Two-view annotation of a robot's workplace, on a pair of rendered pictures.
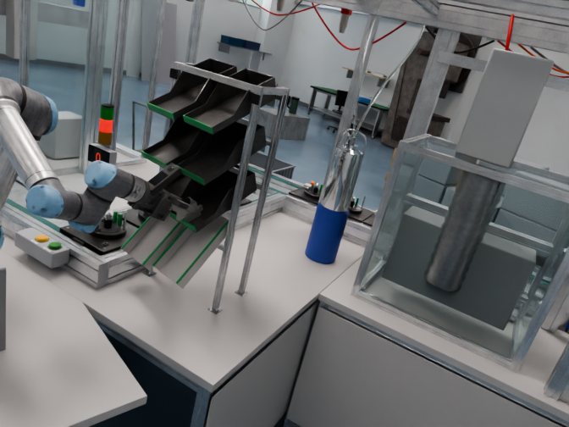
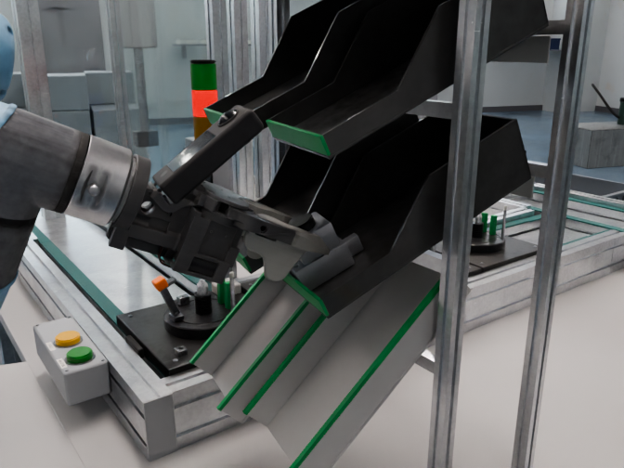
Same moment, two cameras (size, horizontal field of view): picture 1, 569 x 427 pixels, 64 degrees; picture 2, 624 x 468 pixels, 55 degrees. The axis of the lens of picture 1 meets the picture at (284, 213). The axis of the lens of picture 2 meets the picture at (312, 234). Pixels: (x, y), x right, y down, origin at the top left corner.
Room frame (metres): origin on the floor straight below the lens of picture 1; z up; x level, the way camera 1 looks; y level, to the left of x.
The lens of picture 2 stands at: (0.82, 0.00, 1.45)
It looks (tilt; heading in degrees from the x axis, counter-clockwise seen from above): 18 degrees down; 29
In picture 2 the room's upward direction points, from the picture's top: straight up
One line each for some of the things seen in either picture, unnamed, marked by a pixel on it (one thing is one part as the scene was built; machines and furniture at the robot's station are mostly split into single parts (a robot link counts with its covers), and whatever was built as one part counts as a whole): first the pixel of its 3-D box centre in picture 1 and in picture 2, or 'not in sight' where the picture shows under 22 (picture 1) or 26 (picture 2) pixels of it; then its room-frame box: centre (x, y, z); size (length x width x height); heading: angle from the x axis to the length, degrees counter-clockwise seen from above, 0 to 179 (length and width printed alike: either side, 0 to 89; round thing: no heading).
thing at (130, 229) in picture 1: (107, 233); (204, 326); (1.58, 0.66, 0.96); 0.24 x 0.24 x 0.02; 65
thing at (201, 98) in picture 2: (106, 124); (205, 102); (1.77, 0.78, 1.34); 0.05 x 0.05 x 0.05
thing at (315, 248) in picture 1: (326, 232); not in sight; (2.06, -0.22, 1.00); 0.16 x 0.16 x 0.27
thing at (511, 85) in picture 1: (479, 172); not in sight; (1.78, -0.71, 1.50); 0.38 x 0.21 x 0.88; 155
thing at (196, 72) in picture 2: (107, 113); (203, 76); (1.77, 0.78, 1.39); 0.05 x 0.05 x 0.05
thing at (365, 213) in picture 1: (352, 202); not in sight; (2.58, -0.38, 1.01); 0.24 x 0.24 x 0.13; 65
